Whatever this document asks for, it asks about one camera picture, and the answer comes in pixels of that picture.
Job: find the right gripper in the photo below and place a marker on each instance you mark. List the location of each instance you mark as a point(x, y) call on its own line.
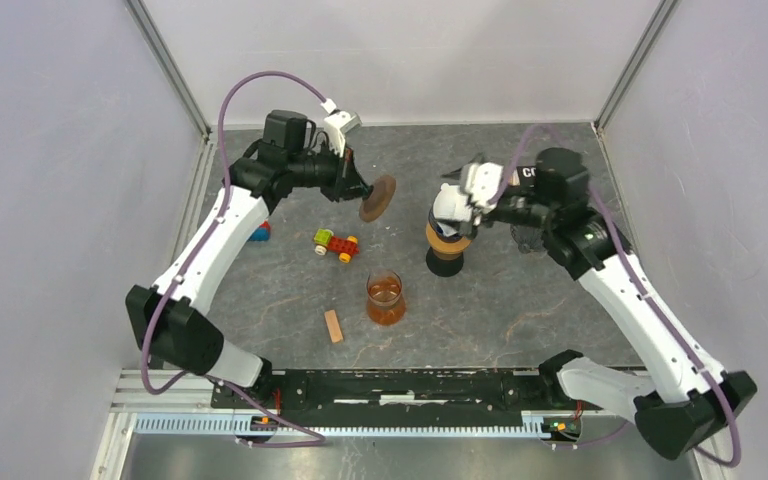
point(453, 175)

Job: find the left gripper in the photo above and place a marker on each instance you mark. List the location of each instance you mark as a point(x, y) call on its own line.
point(347, 183)

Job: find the light wooden ring holder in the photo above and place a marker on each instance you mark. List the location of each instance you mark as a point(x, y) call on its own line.
point(445, 248)

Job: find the orange glass carafe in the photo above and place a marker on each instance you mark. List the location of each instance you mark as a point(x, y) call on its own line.
point(385, 303)

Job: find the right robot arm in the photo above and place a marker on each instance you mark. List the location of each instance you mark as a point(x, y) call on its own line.
point(686, 396)

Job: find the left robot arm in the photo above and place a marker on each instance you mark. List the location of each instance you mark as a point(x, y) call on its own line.
point(169, 319)

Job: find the orange black coffee filter box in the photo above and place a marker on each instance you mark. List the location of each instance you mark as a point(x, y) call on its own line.
point(524, 176)

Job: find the clear smoky ribbed dripper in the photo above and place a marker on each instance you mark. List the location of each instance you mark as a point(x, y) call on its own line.
point(527, 239)

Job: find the colourful toy brick car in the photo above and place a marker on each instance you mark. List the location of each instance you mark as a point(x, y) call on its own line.
point(325, 241)

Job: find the blue red toy brick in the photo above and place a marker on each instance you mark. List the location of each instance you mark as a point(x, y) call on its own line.
point(262, 233)

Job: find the small wooden block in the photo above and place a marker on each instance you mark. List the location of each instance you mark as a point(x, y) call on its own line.
point(333, 326)

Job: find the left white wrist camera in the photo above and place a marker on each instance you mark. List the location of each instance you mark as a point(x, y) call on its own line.
point(337, 124)

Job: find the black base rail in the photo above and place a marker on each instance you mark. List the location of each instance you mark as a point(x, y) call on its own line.
point(483, 397)

